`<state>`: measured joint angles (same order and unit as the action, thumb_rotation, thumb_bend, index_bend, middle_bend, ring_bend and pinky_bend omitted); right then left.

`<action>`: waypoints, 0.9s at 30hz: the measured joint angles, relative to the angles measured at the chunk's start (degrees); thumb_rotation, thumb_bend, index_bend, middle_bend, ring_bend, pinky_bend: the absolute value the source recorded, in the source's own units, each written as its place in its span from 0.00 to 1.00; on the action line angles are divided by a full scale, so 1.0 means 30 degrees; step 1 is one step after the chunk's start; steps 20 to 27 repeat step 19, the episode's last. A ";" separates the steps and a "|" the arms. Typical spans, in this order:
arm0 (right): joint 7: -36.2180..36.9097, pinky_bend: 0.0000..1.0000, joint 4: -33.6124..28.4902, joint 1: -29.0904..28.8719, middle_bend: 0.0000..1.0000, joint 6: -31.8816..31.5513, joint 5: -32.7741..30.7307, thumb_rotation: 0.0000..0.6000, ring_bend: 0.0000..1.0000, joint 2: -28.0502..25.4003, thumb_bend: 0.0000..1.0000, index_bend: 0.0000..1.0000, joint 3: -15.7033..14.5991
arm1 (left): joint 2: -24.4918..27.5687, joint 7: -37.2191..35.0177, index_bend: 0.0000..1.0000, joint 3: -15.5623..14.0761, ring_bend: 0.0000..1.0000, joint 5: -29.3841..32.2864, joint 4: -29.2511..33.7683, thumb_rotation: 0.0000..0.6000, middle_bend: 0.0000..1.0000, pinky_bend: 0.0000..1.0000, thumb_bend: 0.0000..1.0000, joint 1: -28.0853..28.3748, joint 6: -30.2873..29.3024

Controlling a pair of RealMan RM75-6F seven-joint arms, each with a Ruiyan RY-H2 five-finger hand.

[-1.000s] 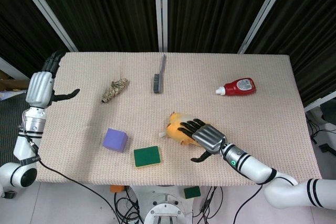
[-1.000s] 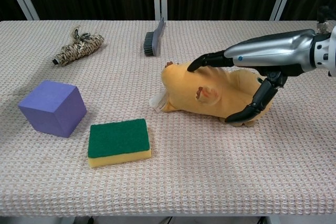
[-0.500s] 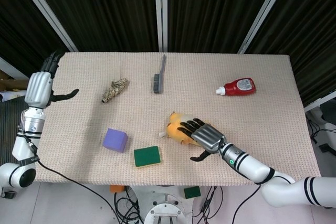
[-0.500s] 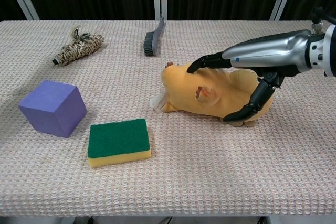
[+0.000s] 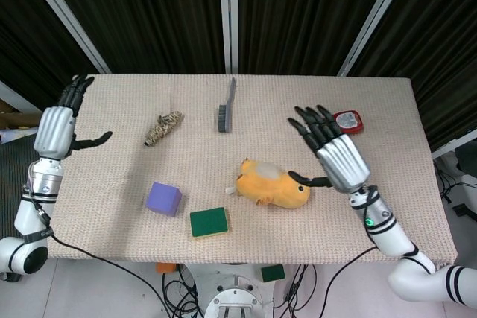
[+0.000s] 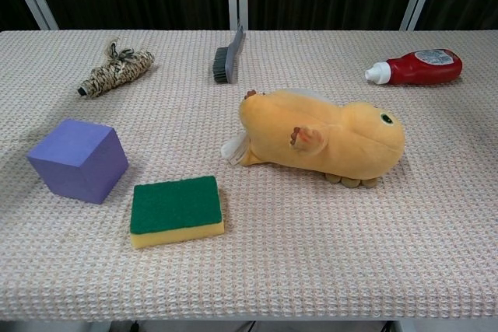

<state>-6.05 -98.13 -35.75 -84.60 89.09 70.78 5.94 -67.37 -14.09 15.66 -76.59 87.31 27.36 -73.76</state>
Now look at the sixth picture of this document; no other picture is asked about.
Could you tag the grey scrubbing brush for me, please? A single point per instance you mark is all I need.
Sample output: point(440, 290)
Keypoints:
point(229, 60)

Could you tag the purple foam cube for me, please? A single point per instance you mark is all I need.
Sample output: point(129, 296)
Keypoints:
point(74, 161)

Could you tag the beige waffle tablecloth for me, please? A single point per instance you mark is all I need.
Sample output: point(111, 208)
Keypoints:
point(311, 262)

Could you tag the green yellow sponge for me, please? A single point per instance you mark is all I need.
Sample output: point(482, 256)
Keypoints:
point(175, 205)

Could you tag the yellow plush toy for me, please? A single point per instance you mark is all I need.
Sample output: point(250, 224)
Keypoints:
point(350, 141)

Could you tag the red squeeze bottle white cap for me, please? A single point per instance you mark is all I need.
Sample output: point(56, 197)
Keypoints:
point(424, 67)

